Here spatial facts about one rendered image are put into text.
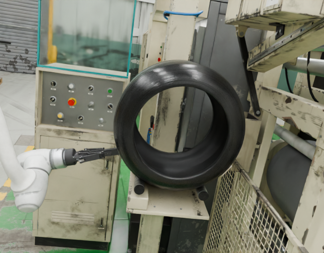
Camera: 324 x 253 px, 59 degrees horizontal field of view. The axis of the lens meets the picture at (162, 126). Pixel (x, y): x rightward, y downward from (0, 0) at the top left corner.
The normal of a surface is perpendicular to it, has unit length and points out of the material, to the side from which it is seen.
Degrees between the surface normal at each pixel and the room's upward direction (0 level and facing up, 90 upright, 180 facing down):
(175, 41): 90
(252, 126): 90
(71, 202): 89
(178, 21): 90
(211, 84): 80
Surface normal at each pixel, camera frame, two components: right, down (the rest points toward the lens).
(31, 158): -0.11, -0.62
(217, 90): 0.17, 0.14
